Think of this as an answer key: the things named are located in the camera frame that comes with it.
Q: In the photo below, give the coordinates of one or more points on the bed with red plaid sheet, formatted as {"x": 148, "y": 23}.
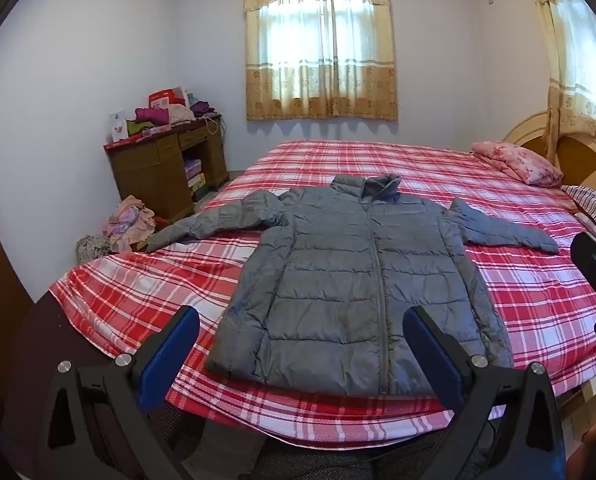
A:
{"x": 527, "y": 310}

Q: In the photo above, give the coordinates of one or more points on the white picture card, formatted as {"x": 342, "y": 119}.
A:
{"x": 118, "y": 127}

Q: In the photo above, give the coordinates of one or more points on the red cardboard box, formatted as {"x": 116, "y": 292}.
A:
{"x": 167, "y": 97}

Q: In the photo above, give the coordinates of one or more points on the grey puffer jacket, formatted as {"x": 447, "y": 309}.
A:
{"x": 348, "y": 280}

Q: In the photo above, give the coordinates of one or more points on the grey patterned cloth bundle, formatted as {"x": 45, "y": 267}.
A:
{"x": 92, "y": 248}

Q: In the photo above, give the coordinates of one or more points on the wooden headboard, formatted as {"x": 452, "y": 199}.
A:
{"x": 580, "y": 157}

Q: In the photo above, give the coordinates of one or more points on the pale pink folded cloth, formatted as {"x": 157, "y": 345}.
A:
{"x": 182, "y": 112}

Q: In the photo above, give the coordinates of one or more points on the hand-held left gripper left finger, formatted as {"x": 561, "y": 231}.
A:
{"x": 170, "y": 355}

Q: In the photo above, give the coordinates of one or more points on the yellow patterned window curtain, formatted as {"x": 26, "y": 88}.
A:
{"x": 322, "y": 45}
{"x": 572, "y": 55}

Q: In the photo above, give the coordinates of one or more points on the pile of pastel clothes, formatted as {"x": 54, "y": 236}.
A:
{"x": 130, "y": 224}

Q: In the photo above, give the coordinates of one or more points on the brown wooden desk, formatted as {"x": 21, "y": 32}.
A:
{"x": 150, "y": 175}

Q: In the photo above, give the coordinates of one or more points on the stack of coloured boxes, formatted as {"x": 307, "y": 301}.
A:
{"x": 196, "y": 176}

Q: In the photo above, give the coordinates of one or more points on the magenta folded clothes pile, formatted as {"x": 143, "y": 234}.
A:
{"x": 150, "y": 117}

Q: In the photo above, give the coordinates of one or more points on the purple folded cloth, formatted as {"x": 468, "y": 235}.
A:
{"x": 203, "y": 107}

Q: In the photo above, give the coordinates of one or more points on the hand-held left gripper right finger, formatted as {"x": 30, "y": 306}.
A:
{"x": 435, "y": 357}

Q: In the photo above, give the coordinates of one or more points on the striped pillow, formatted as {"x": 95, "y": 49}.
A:
{"x": 595, "y": 206}

